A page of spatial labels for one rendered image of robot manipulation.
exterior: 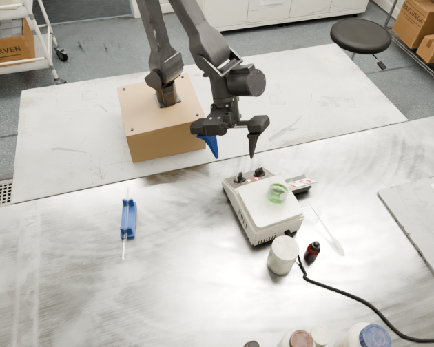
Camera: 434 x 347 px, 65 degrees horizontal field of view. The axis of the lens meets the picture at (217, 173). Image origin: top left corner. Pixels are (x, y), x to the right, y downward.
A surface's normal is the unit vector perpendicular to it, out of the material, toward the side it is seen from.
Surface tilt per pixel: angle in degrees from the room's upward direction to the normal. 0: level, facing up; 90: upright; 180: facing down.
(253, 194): 0
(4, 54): 90
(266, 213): 0
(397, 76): 0
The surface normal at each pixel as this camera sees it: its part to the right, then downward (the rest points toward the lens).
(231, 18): 0.29, 0.75
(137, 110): -0.04, -0.62
